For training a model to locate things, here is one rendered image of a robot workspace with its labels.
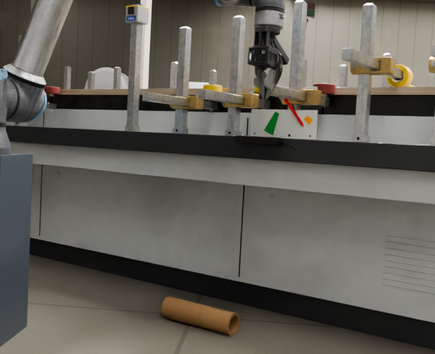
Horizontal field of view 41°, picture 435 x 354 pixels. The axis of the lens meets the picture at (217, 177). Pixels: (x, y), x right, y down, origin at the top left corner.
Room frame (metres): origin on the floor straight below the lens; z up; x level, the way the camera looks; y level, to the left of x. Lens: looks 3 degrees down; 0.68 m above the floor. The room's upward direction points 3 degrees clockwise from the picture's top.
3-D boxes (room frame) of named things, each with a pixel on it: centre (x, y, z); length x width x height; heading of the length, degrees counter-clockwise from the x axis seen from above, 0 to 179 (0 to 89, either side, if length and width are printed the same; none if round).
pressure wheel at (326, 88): (2.18, -0.37, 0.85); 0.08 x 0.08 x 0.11
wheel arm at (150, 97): (2.29, 0.15, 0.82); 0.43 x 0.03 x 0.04; 146
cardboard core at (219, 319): (2.12, 0.04, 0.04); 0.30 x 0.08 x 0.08; 56
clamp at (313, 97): (2.06, -0.28, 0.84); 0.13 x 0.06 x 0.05; 56
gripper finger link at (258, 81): (1.82, -0.11, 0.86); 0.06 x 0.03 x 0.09; 145
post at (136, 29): (2.50, 0.37, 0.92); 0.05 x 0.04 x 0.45; 56
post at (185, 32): (2.35, 0.16, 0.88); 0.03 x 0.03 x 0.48; 56
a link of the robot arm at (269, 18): (1.82, -0.13, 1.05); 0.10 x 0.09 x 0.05; 55
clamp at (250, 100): (2.20, -0.07, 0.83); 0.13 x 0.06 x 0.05; 56
